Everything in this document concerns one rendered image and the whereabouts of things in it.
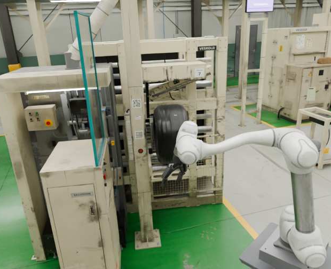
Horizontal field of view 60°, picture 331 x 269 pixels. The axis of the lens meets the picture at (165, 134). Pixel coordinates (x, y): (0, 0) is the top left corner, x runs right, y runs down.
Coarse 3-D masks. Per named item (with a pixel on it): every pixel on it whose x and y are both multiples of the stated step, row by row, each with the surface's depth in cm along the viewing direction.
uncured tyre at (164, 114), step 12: (156, 108) 261; (168, 108) 254; (180, 108) 255; (156, 120) 249; (168, 120) 245; (180, 120) 246; (156, 132) 249; (168, 132) 242; (156, 144) 286; (168, 144) 243; (168, 156) 250
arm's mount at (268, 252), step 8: (272, 240) 193; (264, 248) 187; (272, 248) 187; (280, 248) 186; (264, 256) 186; (272, 256) 181; (280, 256) 180; (288, 256) 179; (272, 264) 183; (280, 264) 179; (288, 264) 175; (296, 264) 172
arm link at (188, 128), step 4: (184, 124) 155; (188, 124) 154; (192, 124) 154; (196, 124) 158; (180, 128) 157; (184, 128) 154; (188, 128) 153; (192, 128) 154; (196, 128) 155; (180, 132) 155; (184, 132) 154; (188, 132) 154; (192, 132) 154; (196, 132) 156; (180, 136) 153; (192, 136) 152; (196, 136) 156; (176, 140) 159; (176, 144) 161
